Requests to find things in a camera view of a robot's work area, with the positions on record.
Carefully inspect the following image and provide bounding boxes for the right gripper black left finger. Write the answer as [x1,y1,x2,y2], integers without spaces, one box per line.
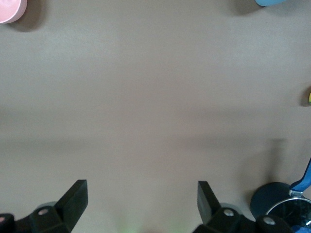
[0,179,88,233]

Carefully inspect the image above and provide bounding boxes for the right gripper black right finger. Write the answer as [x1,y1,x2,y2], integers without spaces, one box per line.
[193,181,296,233]

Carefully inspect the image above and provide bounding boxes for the glass lid with blue knob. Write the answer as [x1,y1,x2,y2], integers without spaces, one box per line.
[266,196,311,233]

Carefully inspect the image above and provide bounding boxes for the pink bowl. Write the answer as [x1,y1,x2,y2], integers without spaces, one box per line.
[0,0,27,24]

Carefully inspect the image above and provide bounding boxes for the blue plastic cup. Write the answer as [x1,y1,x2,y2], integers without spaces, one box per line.
[255,0,287,7]

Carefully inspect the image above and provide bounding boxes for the dark pot with blue handle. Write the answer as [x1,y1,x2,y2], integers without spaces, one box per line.
[250,157,311,220]

